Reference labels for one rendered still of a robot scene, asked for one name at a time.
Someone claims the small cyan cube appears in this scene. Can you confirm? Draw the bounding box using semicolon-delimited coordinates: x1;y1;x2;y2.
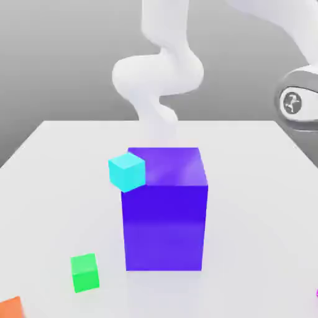
107;152;147;194

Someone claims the small green cube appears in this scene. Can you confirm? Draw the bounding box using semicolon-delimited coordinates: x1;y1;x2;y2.
70;252;101;294

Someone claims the small orange cube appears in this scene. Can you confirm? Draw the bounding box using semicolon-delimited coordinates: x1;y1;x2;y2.
0;296;25;318

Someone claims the large blue box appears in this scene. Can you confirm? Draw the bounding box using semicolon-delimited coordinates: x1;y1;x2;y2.
120;147;209;272

